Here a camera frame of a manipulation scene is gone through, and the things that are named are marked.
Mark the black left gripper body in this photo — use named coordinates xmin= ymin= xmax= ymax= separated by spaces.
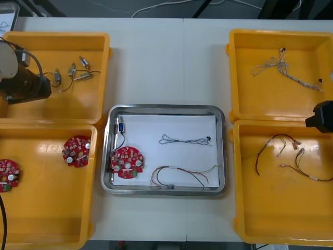
xmin=38 ymin=75 xmax=52 ymax=101

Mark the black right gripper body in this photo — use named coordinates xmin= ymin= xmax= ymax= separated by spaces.
xmin=305 ymin=100 xmax=333 ymax=134

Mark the metal solenoid with blue label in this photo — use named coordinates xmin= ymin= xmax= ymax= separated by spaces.
xmin=118 ymin=116 xmax=127 ymax=154
xmin=79 ymin=56 xmax=101 ymax=75

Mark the round red circuit board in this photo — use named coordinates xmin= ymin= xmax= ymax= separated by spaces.
xmin=61 ymin=135 xmax=92 ymax=169
xmin=110 ymin=146 xmax=145 ymax=180
xmin=0 ymin=158 xmax=21 ymax=193

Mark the yellow-orange plastic bin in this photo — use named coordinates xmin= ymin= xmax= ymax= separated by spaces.
xmin=229 ymin=119 xmax=333 ymax=245
xmin=0 ymin=123 xmax=98 ymax=250
xmin=225 ymin=28 xmax=333 ymax=124
xmin=0 ymin=31 xmax=114 ymax=126

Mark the steel tray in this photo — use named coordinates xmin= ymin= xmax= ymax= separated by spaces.
xmin=100 ymin=104 xmax=226 ymax=199
xmin=0 ymin=1 xmax=20 ymax=37

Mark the white paper sheet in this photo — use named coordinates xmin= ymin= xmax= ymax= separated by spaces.
xmin=0 ymin=12 xmax=15 ymax=33

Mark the metal solenoid with black cable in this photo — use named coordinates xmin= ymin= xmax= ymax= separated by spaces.
xmin=43 ymin=68 xmax=63 ymax=88
xmin=59 ymin=62 xmax=78 ymax=93
xmin=74 ymin=71 xmax=101 ymax=81

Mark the white-grey twisted wire harness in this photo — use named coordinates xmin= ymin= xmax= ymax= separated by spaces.
xmin=251 ymin=46 xmax=287 ymax=77
xmin=277 ymin=61 xmax=325 ymax=92

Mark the red and black wire harness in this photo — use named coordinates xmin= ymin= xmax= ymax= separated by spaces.
xmin=280 ymin=148 xmax=333 ymax=182
xmin=256 ymin=133 xmax=302 ymax=177

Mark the thick black cable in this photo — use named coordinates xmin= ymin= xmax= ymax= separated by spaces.
xmin=0 ymin=194 xmax=8 ymax=250

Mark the blue-white twisted wire harness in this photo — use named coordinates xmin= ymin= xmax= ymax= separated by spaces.
xmin=158 ymin=134 xmax=213 ymax=147

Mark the multicolour loose wire harness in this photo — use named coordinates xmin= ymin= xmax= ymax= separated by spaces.
xmin=150 ymin=164 xmax=219 ymax=190

